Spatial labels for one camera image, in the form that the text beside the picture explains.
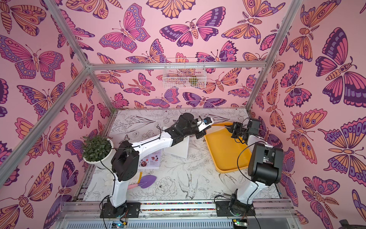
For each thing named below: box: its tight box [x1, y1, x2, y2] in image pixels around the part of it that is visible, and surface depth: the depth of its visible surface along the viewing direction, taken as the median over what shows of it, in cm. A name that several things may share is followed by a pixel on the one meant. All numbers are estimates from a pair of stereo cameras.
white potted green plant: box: [82, 134, 114, 170], surface depth 81 cm
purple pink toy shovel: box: [127, 175, 157, 190], surface depth 85 cm
